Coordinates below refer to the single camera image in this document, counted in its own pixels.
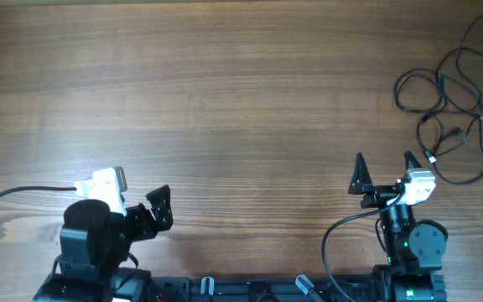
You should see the thin black cable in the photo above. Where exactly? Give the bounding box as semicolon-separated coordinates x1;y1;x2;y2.
416;10;483;164

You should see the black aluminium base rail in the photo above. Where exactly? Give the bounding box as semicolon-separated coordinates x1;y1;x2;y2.
153;273;448;302

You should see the left camera cable black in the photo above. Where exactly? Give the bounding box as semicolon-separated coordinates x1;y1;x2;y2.
0;185;78;302

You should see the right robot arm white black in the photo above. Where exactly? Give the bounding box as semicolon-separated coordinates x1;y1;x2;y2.
348;151;448;302

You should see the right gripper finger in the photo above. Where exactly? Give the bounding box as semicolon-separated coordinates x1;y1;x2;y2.
348;153;373;195
403;150;422;170

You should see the camera cable black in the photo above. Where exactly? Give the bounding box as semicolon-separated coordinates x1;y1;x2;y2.
321;201;397;301
0;185;78;302

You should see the right camera cable black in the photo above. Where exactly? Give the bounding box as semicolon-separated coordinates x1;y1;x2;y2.
321;201;397;301

